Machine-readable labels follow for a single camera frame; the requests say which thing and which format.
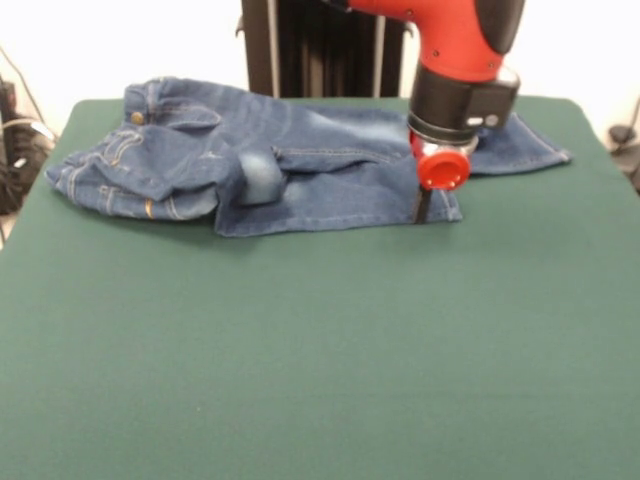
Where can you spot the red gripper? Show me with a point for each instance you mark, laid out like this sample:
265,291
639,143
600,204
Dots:
442,170

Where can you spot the blue denim jeans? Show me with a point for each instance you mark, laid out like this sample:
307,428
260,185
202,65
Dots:
250,165

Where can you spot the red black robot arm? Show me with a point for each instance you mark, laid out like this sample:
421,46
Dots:
460,50

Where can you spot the dark green table cloth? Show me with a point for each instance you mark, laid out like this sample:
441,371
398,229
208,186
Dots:
300,350

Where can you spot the black power strip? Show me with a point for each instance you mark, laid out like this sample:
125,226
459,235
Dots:
634,170

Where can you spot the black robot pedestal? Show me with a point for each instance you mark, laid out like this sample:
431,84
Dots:
260,50

